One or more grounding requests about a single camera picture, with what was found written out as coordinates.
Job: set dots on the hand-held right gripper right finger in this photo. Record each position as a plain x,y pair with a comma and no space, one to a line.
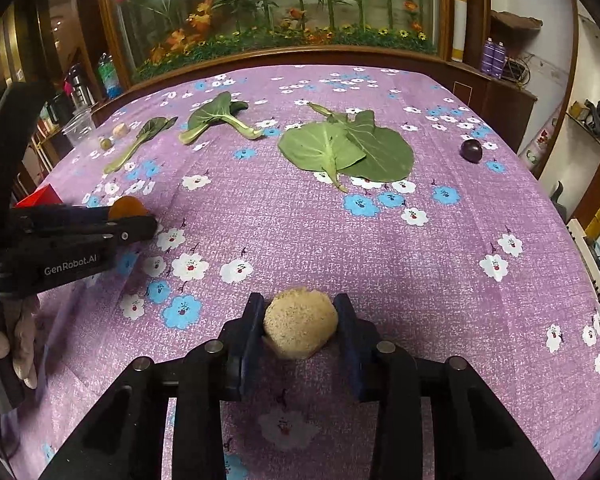
350,345

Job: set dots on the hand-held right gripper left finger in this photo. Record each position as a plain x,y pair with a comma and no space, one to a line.
252,340

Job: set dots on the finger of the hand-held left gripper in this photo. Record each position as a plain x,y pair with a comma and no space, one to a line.
135,229
70,214

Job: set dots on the orange mandarin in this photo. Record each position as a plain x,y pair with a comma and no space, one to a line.
126,206

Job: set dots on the red box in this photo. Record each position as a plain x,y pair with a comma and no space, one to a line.
37,196

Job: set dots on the small round sugarcane piece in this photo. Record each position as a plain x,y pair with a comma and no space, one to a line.
300,325

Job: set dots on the person's left hand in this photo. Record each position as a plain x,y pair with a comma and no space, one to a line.
15,330

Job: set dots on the small green fruit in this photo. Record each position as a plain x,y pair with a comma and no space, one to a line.
106,143

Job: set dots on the clear plastic cup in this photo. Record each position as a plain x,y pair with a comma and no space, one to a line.
80,127

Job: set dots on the small bok choy stalk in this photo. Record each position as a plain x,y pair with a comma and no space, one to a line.
140,141

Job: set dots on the purple floral tablecloth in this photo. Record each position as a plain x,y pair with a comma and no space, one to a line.
380,260

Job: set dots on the tiny beige sugarcane piece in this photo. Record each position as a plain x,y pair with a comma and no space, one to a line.
121,130

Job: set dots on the steel thermos flask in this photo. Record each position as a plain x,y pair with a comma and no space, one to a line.
78,87

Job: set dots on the broad-leaf bok choy stalk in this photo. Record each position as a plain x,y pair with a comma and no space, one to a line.
217,116

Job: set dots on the green plastic bottle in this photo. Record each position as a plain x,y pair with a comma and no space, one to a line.
108,76

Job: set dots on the large green cabbage leaf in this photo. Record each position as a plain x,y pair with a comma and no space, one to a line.
320,150
385,152

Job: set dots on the dark purple plum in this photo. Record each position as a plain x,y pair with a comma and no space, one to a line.
471,151

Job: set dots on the flower scenery glass panel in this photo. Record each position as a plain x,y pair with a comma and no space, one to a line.
280,5

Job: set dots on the purple bottle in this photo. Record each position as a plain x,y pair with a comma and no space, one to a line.
489,56
500,59

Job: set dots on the black item on shelf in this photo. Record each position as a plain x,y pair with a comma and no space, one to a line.
595,116

